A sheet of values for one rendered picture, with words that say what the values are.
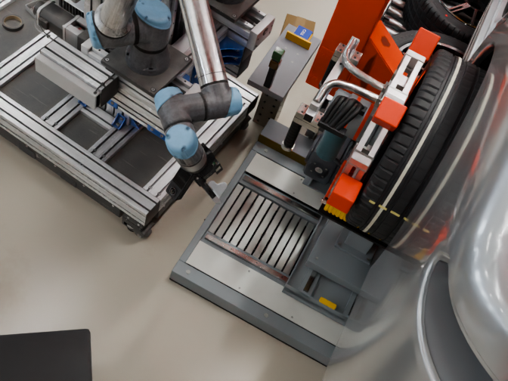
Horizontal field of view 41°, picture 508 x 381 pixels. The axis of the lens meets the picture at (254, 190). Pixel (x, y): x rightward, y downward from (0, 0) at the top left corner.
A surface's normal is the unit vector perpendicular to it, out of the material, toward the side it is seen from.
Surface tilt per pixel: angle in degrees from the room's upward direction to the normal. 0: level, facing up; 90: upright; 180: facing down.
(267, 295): 0
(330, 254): 0
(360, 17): 90
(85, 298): 0
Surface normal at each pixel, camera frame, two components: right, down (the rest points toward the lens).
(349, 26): -0.43, 0.69
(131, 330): 0.22, -0.54
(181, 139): -0.13, -0.29
